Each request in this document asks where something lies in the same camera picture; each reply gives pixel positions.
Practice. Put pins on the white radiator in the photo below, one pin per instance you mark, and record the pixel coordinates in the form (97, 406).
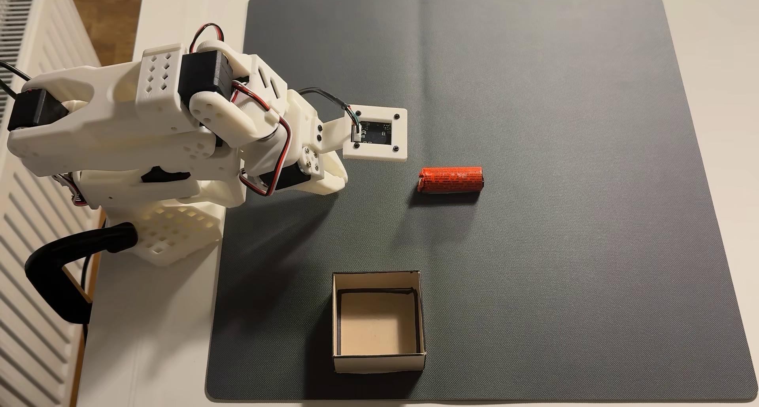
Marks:
(29, 336)

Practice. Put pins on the red cylinder object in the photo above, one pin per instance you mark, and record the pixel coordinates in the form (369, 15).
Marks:
(450, 180)

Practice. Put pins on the black table clamp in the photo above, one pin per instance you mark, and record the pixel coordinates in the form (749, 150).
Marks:
(47, 270)

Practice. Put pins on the white square camera mount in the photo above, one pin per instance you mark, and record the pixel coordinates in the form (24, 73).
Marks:
(379, 152)

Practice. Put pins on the grey textured mat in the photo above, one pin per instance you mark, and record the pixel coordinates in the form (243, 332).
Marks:
(563, 217)

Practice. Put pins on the open cardboard box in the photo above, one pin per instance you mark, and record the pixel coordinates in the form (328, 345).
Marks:
(376, 324)

